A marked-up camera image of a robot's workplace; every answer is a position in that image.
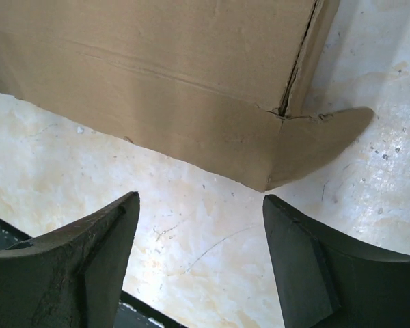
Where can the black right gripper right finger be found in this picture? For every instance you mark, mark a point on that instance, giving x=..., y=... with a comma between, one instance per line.
x=326, y=278

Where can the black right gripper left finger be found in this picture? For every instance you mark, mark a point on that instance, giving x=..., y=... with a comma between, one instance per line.
x=72, y=276

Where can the brown cardboard box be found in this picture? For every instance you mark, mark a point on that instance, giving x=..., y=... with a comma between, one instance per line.
x=217, y=84

